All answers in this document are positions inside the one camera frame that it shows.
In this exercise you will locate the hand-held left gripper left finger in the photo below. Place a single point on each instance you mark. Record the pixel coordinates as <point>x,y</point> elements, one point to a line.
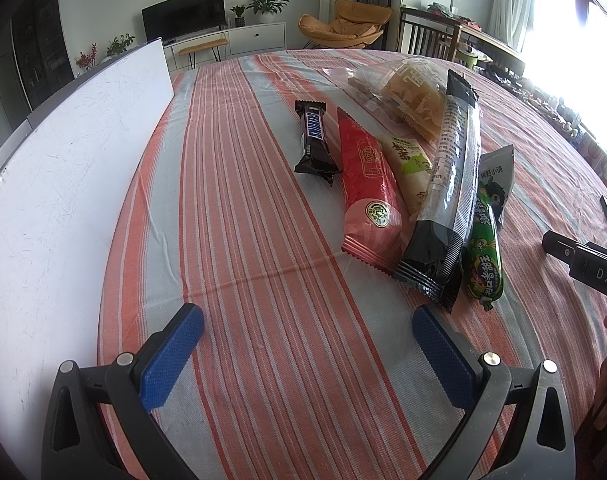
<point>173,355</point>

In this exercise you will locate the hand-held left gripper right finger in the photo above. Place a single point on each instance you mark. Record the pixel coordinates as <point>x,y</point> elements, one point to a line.
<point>443,360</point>

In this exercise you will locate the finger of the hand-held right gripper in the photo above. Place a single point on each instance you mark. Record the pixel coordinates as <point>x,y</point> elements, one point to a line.
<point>558,246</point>

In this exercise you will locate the green sausage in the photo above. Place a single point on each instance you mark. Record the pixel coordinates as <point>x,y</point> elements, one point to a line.
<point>483,265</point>

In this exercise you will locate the long black snack packet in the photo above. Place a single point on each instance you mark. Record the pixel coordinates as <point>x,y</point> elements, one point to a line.
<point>453,160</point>

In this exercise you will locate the white and green snack packet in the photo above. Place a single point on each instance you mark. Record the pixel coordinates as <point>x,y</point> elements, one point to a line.
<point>408,165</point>

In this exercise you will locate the red snack packet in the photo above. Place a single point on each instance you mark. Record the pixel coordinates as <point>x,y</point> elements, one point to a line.
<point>368,185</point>

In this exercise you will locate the dark brown chocolate bar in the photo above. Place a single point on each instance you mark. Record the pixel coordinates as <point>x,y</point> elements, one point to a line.
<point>314,140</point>

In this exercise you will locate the row of small windowsill items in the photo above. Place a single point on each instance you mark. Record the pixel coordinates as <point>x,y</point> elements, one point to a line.
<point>558,110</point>

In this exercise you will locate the red striped tablecloth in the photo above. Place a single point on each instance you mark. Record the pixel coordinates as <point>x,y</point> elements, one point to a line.
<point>233,210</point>

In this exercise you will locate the white board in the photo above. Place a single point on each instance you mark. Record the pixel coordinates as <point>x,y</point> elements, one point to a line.
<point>58,185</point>

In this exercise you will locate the green plastic stool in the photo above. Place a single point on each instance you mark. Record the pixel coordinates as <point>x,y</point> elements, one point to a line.
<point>466,57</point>

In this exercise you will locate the wooden dining table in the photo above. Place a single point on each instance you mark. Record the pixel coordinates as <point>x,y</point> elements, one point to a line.
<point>493,45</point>

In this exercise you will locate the bright window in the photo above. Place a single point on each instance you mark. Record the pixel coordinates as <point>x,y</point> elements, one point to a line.
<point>578,35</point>

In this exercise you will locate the clear bag of bread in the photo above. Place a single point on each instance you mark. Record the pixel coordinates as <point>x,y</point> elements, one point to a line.
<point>408,95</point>

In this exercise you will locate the white sheer curtain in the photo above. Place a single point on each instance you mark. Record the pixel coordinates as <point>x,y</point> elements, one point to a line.
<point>511,0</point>

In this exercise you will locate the orange lounge chair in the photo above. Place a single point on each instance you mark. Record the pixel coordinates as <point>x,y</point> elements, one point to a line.
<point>353,17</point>

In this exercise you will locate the wooden stool with metal legs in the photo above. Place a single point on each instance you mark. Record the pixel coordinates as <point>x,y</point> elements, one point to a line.
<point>201,49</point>

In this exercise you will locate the red flower arrangement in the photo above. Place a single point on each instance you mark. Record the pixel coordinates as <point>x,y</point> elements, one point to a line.
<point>86,59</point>

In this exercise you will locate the leafy plant in white vase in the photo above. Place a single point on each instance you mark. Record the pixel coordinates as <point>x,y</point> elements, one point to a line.
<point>119,45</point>

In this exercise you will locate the white television cabinet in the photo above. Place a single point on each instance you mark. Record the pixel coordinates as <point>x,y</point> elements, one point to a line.
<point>258,35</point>

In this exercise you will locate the dark glass cabinet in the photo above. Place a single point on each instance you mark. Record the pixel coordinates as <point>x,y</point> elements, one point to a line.
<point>38,45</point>

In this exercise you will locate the black television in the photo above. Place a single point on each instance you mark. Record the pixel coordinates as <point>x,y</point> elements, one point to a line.
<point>183,12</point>

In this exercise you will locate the small plant in dark pot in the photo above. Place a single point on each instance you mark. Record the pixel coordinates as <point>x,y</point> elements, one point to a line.
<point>239,16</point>

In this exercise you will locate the large plant in white pot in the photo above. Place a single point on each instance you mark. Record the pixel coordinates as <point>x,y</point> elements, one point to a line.
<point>266,7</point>

